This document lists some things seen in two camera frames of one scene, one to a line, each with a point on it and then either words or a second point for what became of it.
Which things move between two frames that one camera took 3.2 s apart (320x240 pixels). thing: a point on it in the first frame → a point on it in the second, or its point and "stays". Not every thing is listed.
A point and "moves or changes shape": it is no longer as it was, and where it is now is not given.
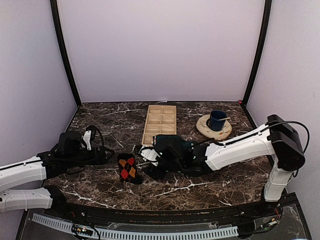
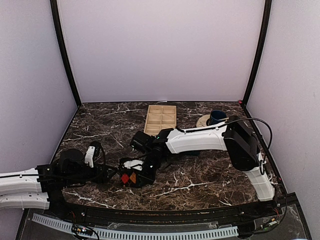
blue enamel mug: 217,120 stays
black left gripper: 101,155 → 97,178
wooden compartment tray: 161,120 stays
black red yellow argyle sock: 128,169 moves or changes shape
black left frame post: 54,7 stays
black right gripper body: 152,171 → 156,162
